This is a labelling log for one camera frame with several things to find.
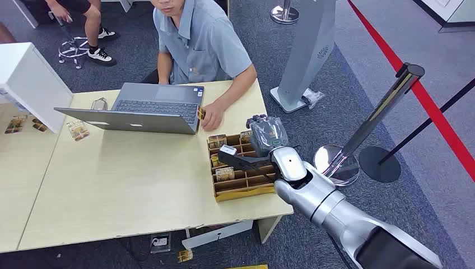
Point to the person's left hand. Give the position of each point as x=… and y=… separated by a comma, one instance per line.
x=212, y=117

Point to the gold card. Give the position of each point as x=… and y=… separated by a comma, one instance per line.
x=185, y=255
x=201, y=113
x=225, y=174
x=245, y=136
x=78, y=130
x=215, y=160
x=16, y=124
x=217, y=141

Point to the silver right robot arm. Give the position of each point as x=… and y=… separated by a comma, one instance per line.
x=334, y=208

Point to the person's right forearm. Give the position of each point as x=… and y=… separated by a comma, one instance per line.
x=164, y=68

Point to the person's left forearm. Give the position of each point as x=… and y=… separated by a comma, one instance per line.
x=237, y=87

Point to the wooden card organizer box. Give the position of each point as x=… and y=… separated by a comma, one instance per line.
x=241, y=178

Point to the person at desk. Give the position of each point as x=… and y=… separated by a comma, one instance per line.
x=200, y=44

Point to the clear plastic card holder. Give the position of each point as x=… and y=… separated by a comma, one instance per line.
x=99, y=104

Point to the seated person in background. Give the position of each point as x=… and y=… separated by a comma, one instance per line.
x=92, y=26

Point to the grey open laptop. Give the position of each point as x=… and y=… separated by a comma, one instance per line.
x=148, y=113

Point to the clear plastic bag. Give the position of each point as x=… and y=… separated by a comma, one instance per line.
x=313, y=97

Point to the grey kiosk stand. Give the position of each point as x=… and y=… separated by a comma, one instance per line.
x=304, y=55

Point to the white board under desk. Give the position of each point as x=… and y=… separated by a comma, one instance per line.
x=219, y=234

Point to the desk leg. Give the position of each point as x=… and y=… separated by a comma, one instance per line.
x=268, y=228

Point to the chrome stanchion base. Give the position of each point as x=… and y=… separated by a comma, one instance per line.
x=284, y=14

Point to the floor power socket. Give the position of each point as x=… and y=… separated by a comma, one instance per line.
x=160, y=242

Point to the yellow box edge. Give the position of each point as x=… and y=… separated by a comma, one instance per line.
x=246, y=267

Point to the chrome stool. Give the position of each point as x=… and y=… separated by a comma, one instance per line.
x=72, y=46

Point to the white cabinet box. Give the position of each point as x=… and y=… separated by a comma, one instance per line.
x=33, y=83

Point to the red barrier belt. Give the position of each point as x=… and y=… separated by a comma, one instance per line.
x=426, y=102

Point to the white counter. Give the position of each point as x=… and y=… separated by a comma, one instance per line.
x=449, y=13

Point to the pale wrist camera black mount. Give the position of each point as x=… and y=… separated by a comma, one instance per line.
x=237, y=160

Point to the chrome stanchion post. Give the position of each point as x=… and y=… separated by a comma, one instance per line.
x=371, y=126

